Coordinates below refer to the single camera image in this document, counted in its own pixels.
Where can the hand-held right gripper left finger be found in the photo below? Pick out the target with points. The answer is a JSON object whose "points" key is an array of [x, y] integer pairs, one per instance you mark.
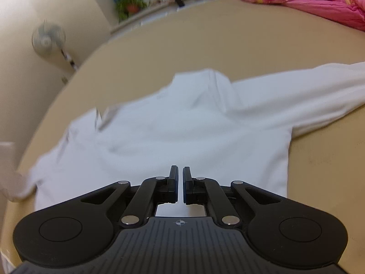
{"points": [[174, 187]]}

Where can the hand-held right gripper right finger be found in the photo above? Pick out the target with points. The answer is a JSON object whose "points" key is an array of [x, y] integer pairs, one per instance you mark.
{"points": [[186, 188]]}

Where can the white long-sleeve shirt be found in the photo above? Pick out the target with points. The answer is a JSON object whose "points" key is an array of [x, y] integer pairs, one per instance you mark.
{"points": [[185, 125]]}

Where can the white window sill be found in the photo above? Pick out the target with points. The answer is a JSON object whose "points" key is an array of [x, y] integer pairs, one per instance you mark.
{"points": [[151, 12]]}

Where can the green potted plant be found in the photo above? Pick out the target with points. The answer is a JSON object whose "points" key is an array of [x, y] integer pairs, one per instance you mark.
{"points": [[131, 5]]}

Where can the white standing fan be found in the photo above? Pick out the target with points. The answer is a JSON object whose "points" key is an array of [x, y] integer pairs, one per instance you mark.
{"points": [[47, 40]]}

